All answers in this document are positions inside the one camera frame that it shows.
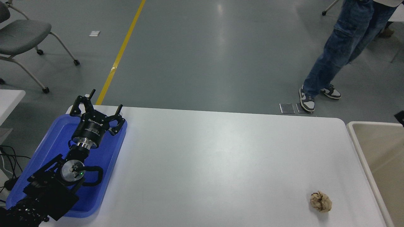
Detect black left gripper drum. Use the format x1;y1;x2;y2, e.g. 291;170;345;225
71;113;110;148

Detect blue plastic tray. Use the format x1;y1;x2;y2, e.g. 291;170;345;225
6;114;128;218

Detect white side table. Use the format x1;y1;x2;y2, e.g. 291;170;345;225
0;90;26;145

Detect grey chair with castors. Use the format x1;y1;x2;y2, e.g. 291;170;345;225
0;0;80;94

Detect crumpled tan paper ball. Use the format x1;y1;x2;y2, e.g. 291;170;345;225
310;191;332;213

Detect metal-legged castor chair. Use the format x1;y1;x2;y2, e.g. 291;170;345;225
322;0;340;16

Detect person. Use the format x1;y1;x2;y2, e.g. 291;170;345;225
299;0;399;113

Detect large pale bin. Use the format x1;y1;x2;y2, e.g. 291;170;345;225
347;121;404;227

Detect black floor cables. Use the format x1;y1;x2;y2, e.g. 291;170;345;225
0;144;31;202

